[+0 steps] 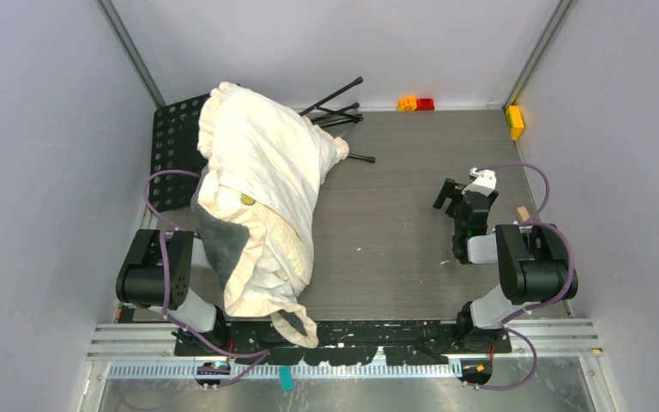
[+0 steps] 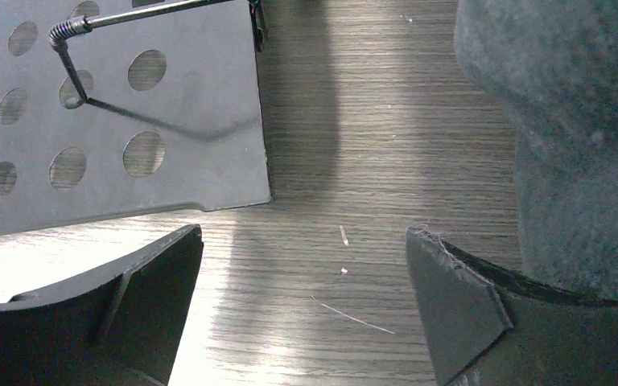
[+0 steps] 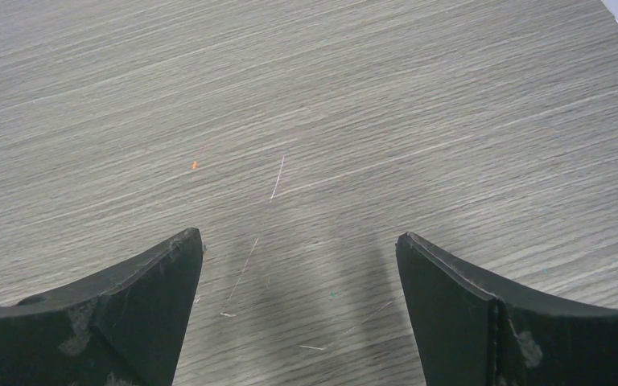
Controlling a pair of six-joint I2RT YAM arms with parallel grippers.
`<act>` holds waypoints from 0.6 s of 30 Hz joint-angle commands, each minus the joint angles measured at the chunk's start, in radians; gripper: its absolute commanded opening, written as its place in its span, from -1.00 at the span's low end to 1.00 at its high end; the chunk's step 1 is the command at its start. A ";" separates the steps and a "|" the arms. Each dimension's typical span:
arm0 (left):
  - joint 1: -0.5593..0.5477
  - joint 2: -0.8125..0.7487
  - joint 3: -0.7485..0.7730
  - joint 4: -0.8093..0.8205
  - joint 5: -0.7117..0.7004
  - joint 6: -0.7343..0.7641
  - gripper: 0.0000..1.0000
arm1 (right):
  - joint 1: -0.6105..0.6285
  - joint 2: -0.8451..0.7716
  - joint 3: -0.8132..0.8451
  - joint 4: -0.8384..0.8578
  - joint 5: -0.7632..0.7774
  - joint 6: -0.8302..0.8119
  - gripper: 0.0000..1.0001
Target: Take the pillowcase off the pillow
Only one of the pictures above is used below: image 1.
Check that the black folding stand legs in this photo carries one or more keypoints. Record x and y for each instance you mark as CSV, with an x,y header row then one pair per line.
x,y
330,118

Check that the aluminium frame rail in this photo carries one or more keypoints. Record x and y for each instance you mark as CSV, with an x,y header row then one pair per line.
x,y
146,351

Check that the orange toy block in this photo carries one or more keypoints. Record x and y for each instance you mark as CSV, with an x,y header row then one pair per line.
x,y
407,104

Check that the wooden block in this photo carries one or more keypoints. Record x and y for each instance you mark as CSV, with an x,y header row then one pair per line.
x,y
523,214

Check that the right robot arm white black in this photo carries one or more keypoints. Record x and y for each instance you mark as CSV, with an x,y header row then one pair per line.
x,y
534,264

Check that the black perforated music stand tray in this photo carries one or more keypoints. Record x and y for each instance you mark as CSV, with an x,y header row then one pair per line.
x,y
174,147

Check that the red toy block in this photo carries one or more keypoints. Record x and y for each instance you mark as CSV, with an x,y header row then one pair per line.
x,y
425,104

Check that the yellow toy block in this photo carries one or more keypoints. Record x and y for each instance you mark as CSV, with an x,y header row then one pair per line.
x,y
515,122

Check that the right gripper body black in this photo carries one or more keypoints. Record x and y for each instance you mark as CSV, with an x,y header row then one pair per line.
x,y
459,223

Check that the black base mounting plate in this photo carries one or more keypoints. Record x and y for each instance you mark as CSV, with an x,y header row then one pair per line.
x,y
352,343

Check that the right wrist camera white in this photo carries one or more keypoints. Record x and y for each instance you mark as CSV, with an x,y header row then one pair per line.
x,y
483,181

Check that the cream ruffled pillowcase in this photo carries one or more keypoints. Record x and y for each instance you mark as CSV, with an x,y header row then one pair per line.
x,y
254,205

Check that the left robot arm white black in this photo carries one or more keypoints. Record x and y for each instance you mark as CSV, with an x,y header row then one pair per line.
x,y
155,275

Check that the teal tape piece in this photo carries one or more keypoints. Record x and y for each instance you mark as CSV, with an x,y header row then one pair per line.
x,y
286,378

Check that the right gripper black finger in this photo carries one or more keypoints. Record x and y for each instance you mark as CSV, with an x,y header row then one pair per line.
x,y
445,191
456,199

